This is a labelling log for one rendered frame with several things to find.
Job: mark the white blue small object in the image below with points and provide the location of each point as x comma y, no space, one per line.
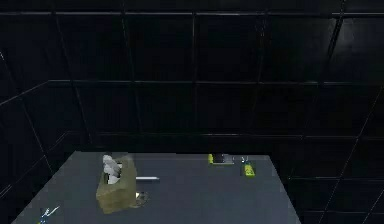
46,213

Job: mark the silver pen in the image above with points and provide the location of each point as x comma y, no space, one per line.
147,179

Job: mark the grey table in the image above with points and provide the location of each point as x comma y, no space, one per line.
200,193

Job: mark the grey walkie talkie green screen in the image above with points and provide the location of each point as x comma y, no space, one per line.
248,170

